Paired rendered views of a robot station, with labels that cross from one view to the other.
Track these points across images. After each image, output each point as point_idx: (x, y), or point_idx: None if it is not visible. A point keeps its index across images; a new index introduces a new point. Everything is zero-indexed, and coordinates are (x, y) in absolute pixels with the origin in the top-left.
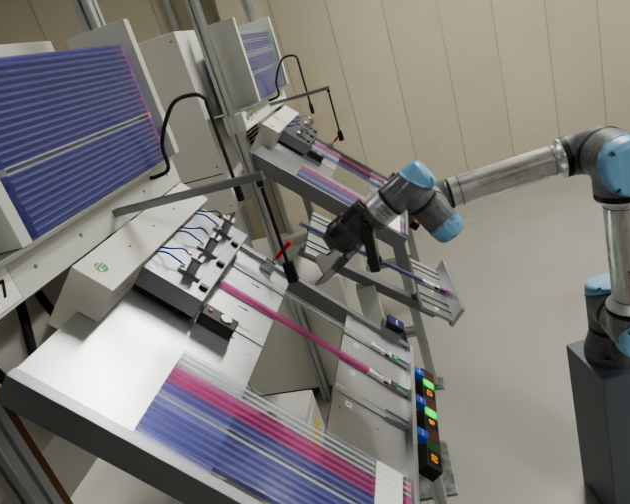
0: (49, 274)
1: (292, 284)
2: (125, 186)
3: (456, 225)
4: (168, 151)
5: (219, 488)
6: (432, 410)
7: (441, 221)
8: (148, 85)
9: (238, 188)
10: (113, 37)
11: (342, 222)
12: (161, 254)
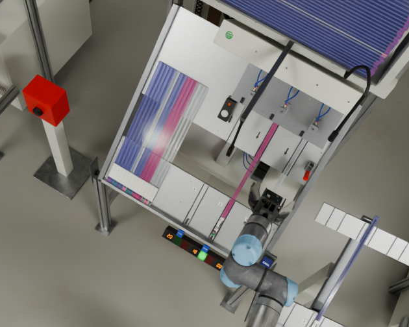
0: (222, 10)
1: (303, 187)
2: (297, 43)
3: (221, 274)
4: (380, 80)
5: (134, 95)
6: (204, 258)
7: (224, 262)
8: (406, 48)
9: (331, 134)
10: None
11: (268, 202)
12: (266, 74)
